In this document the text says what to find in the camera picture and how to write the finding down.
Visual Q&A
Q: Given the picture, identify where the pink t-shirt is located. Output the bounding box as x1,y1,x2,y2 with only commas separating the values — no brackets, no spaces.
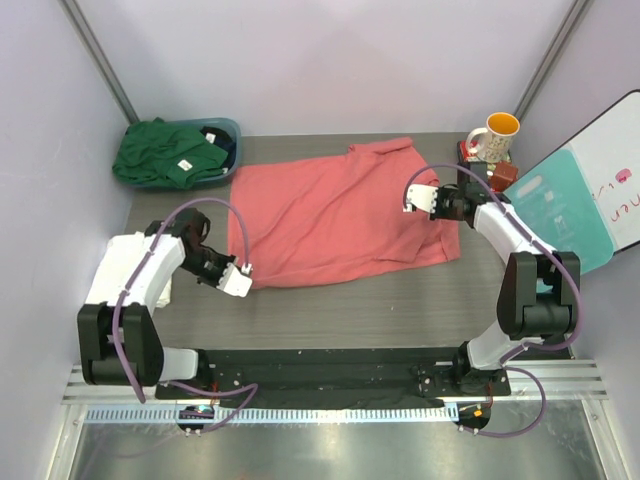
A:
227,137,461,289

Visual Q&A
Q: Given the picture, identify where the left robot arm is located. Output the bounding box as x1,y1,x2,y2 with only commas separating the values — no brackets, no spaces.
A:
77,208,251,399

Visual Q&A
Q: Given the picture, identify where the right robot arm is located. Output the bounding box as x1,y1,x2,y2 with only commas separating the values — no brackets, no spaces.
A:
428,164,582,395

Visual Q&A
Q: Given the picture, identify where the red book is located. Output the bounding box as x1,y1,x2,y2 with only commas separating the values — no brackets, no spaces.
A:
456,140,514,194

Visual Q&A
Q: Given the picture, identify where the small brown box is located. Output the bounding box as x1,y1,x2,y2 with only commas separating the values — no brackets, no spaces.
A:
489,161,519,192

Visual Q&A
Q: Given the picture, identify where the white mug orange inside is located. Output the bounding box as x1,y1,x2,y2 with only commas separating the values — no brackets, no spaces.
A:
465,112,520,164

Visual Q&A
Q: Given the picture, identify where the folded white t-shirt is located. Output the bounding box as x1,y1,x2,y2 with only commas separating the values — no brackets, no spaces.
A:
107,234,182,311

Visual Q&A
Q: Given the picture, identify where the teal folding board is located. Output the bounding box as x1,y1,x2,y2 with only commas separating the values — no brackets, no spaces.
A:
505,148,614,274

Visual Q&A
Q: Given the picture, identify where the green t-shirt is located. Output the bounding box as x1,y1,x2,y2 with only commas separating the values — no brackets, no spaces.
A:
111,117,227,190

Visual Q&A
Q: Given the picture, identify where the dark navy t-shirt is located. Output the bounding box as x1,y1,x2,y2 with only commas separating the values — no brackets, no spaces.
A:
200,126,236,162

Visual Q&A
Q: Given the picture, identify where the blue plastic bin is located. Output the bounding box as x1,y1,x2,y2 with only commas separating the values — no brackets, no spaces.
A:
130,117,244,191

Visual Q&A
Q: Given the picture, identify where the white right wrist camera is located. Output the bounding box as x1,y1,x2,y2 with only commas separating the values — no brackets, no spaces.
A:
403,184,439,214

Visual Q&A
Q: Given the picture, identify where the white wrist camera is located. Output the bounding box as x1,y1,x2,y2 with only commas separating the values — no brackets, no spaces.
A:
403,184,439,214
216,263,253,298

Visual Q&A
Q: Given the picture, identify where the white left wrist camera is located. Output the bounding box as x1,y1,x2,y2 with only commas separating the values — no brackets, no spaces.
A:
216,263,253,298

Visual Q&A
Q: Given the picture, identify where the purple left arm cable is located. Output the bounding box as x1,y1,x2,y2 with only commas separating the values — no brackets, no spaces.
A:
112,197,260,436

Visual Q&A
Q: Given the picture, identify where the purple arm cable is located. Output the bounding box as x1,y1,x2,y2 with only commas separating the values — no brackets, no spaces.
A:
112,197,260,436
403,164,584,439

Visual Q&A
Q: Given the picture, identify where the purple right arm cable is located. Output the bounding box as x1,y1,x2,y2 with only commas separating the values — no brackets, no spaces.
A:
403,164,584,439

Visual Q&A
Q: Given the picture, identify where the whiteboard with black frame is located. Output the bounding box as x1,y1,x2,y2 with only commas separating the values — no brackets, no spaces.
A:
550,90,639,256

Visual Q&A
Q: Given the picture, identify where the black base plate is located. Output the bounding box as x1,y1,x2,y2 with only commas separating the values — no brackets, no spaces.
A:
154,348,512,407

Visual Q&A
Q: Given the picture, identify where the aluminium rail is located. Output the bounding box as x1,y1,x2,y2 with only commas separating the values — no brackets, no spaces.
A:
62,360,608,432

